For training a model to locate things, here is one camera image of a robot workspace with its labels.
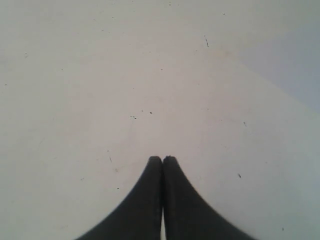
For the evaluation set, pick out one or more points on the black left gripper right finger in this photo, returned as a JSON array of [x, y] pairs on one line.
[[187, 216]]

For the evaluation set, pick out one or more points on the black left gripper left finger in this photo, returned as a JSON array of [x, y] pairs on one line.
[[139, 215]]

